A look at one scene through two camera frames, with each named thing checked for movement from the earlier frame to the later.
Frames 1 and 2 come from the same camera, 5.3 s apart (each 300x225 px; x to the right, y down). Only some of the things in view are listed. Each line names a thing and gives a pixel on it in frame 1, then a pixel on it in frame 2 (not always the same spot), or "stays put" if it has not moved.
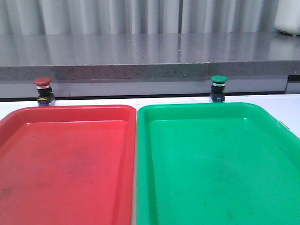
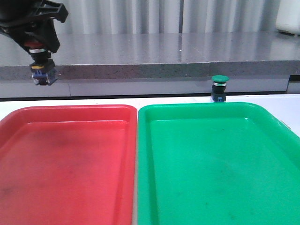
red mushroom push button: [46, 96] -> [43, 69]
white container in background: [287, 18] stays put
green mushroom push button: [217, 92] stays put
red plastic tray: [68, 165] stays put
